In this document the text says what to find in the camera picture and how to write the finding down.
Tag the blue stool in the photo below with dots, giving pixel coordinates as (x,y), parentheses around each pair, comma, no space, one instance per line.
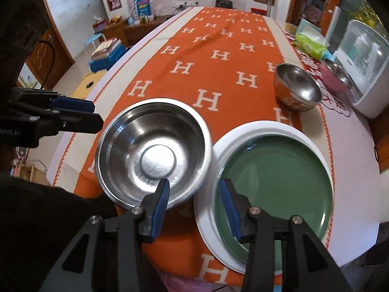
(94,39)

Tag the deep steel bowl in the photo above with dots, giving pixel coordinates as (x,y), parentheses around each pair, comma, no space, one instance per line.
(299,82)
(296,106)

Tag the stack of books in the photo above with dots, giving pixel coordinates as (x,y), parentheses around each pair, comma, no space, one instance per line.
(106,48)

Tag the white sterilizer cabinet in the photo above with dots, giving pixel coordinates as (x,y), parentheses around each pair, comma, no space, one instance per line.
(364,67)

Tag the pink tissue box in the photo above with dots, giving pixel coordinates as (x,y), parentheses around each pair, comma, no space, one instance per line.
(99,25)

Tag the white plate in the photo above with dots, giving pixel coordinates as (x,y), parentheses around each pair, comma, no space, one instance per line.
(206,219)

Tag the pink bowl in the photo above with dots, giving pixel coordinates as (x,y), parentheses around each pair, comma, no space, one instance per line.
(334,79)

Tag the green wet wipes pack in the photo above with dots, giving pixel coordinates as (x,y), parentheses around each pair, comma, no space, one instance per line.
(310,45)

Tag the wide shallow steel bowl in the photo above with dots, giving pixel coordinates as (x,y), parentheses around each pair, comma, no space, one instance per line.
(152,149)

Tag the orange printed blanket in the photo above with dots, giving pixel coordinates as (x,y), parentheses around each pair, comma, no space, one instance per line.
(212,36)

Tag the yellow stool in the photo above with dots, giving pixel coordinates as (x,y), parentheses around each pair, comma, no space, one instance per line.
(86,86)

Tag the wooden television cabinet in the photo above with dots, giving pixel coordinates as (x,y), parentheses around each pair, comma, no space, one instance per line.
(133,30)

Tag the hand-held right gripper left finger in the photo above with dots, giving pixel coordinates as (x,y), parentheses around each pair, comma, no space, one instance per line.
(161,206)

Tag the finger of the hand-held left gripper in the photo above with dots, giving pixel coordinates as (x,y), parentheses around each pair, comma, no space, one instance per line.
(76,123)
(73,105)

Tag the blue wipes pack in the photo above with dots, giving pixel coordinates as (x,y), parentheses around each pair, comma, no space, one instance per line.
(329,57)

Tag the green plate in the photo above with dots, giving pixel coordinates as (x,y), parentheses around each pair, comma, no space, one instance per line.
(282,188)

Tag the wooden furniture frame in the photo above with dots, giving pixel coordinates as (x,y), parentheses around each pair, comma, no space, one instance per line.
(381,133)

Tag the red box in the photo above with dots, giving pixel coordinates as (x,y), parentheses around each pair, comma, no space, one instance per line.
(259,11)

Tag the person's dark clothing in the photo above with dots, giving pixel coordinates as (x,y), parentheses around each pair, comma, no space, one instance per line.
(36,234)

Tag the blue toy box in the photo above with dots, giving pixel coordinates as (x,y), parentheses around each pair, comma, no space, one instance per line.
(142,6)

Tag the teal tissue box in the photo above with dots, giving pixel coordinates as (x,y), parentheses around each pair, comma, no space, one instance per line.
(307,26)

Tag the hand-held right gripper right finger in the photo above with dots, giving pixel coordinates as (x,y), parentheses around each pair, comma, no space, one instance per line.
(231,210)

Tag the black speaker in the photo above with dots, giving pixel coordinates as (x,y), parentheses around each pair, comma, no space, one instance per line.
(224,4)

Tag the pink printed table cover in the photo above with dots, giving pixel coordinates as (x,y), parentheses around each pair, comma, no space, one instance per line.
(352,164)

